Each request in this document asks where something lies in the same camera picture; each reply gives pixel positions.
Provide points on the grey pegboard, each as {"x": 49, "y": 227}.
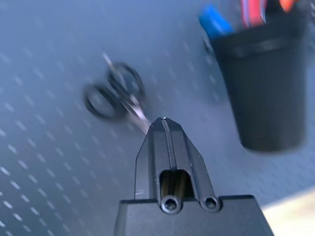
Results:
{"x": 49, "y": 73}

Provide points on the black tool cup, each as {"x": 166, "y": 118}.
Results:
{"x": 265, "y": 98}

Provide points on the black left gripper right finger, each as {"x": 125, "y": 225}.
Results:
{"x": 187, "y": 152}

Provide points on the orange black screwdriver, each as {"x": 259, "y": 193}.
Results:
{"x": 288, "y": 3}

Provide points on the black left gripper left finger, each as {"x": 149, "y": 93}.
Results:
{"x": 150, "y": 157}

